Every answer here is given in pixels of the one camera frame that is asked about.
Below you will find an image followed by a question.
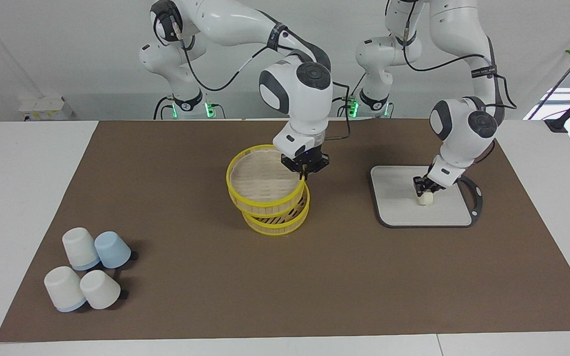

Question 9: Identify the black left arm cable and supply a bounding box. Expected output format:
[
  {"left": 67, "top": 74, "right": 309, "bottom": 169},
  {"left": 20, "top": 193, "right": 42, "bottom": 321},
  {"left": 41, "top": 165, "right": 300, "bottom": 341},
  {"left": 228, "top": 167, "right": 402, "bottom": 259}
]
[{"left": 402, "top": 22, "right": 518, "bottom": 110}]

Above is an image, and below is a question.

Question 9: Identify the light blue plastic cup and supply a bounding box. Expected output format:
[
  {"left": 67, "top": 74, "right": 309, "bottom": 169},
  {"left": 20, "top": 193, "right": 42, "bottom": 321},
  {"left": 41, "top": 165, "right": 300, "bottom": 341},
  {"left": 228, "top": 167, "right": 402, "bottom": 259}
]
[{"left": 94, "top": 231, "right": 132, "bottom": 269}]

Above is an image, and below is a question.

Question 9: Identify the yellow steamer basket with liner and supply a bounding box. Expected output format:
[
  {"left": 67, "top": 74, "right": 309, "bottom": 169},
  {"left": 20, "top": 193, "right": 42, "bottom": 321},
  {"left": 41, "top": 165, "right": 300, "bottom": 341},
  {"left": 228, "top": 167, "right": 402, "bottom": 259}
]
[{"left": 226, "top": 144, "right": 307, "bottom": 219}]

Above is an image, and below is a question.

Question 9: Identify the white cutting board grey rim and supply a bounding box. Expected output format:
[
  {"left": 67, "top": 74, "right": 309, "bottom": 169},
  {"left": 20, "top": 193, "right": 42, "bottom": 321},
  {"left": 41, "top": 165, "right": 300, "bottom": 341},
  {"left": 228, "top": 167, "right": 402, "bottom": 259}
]
[{"left": 370, "top": 165, "right": 484, "bottom": 229}]

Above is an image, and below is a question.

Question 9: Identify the white plastic cup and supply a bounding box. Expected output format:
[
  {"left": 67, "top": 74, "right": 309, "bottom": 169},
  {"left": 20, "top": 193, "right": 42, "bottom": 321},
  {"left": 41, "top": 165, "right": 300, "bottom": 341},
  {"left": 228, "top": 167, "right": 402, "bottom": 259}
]
[
  {"left": 62, "top": 227, "right": 101, "bottom": 271},
  {"left": 44, "top": 266, "right": 88, "bottom": 313}
]

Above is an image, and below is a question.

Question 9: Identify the black base cable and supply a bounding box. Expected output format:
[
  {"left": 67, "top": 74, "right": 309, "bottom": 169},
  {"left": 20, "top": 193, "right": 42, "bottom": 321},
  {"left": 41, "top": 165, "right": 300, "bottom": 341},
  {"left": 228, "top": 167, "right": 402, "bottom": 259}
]
[
  {"left": 153, "top": 95, "right": 175, "bottom": 121},
  {"left": 333, "top": 73, "right": 366, "bottom": 119}
]

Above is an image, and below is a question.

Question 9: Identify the white mesh steamer liner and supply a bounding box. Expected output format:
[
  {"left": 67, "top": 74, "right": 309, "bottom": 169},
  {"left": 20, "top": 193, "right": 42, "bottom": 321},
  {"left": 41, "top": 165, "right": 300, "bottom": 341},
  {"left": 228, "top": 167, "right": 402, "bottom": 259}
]
[{"left": 230, "top": 151, "right": 302, "bottom": 201}]

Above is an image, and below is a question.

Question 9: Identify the white box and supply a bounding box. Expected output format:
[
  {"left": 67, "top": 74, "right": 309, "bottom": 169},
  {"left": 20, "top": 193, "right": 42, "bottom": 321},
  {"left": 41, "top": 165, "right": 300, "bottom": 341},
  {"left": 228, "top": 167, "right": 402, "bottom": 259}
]
[{"left": 18, "top": 96, "right": 74, "bottom": 121}]

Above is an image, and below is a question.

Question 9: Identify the brown table mat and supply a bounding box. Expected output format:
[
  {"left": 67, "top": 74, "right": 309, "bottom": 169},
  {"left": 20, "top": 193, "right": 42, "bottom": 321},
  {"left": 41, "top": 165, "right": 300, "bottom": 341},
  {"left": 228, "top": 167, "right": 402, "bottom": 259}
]
[{"left": 0, "top": 119, "right": 570, "bottom": 343}]

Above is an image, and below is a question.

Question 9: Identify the cream plastic cup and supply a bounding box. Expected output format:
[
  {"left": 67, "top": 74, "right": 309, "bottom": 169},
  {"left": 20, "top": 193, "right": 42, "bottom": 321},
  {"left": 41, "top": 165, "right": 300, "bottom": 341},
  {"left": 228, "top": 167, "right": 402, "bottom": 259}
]
[{"left": 80, "top": 269, "right": 121, "bottom": 310}]

